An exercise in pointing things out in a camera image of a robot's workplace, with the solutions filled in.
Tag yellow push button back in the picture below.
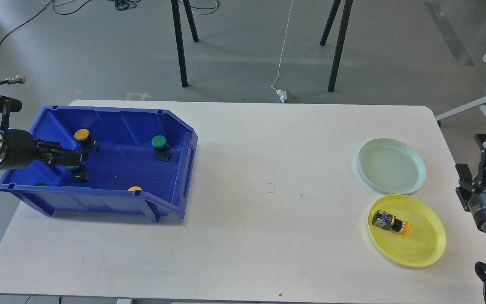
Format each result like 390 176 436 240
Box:
73 128 100 153

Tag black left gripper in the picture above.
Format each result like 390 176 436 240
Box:
0 129 89 170

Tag yellow plate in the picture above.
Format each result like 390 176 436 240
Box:
367 194 447 267

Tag black floor cable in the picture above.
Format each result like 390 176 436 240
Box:
0 0 94 72

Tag green push button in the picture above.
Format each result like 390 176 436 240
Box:
63 164 89 183
151 135 172 162

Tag white cable on floor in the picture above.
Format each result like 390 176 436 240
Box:
270 0 293 92

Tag black tripod leg left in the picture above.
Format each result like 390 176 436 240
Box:
170 0 199 88

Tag yellow button at bin front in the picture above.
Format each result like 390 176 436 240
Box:
127 185 143 192

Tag black tripod leg right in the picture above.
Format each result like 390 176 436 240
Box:
320 0 353 92

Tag blue plastic bin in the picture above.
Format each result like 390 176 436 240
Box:
0 106 197 223

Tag black tripod leg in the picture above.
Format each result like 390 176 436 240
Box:
170 0 199 88
320 0 353 92

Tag white power adapter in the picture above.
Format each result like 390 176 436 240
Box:
275 89 299 104

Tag yellow push button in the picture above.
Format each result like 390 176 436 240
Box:
371 210 410 236
73 128 100 153

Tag light green plate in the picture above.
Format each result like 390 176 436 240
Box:
357 138 427 195

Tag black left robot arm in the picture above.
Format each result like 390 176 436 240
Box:
0 75 91 170

